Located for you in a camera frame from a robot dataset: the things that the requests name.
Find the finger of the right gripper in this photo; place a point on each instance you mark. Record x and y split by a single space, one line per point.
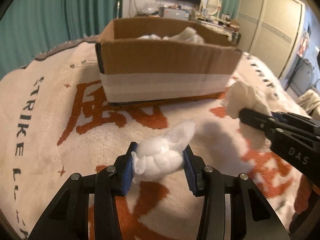
294 120
256 120

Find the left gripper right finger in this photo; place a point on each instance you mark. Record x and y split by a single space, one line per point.
237 198

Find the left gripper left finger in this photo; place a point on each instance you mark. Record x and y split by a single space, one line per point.
66 216

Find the small white sock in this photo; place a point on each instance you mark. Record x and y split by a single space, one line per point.
159 156

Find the white mesh laundry bag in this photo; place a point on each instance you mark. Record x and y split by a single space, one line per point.
187 35

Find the cream blanket with red characters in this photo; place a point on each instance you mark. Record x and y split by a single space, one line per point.
55 120

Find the white louvered wardrobe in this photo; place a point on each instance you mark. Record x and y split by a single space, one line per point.
271 30

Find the white dressing table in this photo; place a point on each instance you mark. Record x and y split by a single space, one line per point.
229 29

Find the oval vanity mirror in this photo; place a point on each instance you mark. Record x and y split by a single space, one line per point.
210 8

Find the grey mini fridge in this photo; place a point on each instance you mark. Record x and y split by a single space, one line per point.
174 13

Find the open cardboard box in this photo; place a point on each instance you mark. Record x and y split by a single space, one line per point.
133 70

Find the teal curtain left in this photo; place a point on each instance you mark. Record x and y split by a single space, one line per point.
30 27

